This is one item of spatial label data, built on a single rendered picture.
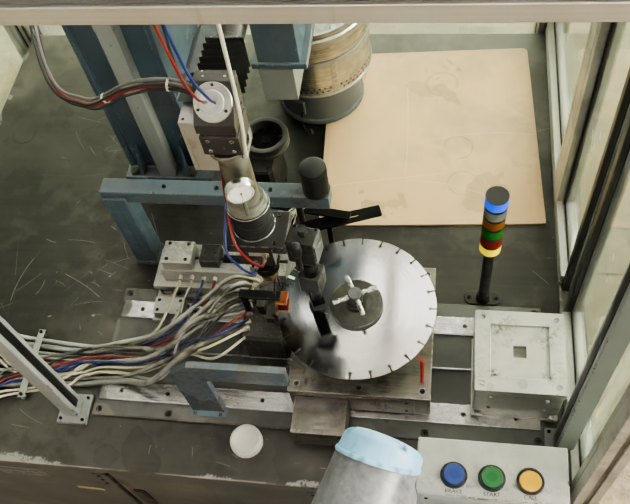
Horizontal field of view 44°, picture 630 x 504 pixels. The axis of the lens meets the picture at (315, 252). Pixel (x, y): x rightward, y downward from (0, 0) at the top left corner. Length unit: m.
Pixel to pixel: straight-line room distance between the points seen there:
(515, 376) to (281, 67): 0.76
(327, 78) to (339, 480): 1.20
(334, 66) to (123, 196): 0.61
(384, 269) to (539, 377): 0.38
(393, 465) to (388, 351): 0.56
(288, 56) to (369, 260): 0.47
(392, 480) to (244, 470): 0.74
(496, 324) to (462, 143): 0.62
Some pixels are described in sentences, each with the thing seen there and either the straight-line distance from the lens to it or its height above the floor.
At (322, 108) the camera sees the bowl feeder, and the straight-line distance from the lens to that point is 2.14.
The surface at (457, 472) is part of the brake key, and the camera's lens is 1.55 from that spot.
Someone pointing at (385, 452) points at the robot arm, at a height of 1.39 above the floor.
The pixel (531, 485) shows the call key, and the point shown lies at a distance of 1.56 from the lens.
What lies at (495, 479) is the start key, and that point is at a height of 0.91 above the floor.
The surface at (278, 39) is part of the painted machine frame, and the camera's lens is 1.50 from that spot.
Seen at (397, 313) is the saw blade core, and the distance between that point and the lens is 1.62.
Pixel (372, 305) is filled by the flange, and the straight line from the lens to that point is 1.62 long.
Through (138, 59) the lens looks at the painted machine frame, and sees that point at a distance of 1.89.
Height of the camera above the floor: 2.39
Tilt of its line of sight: 57 degrees down
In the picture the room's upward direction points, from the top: 12 degrees counter-clockwise
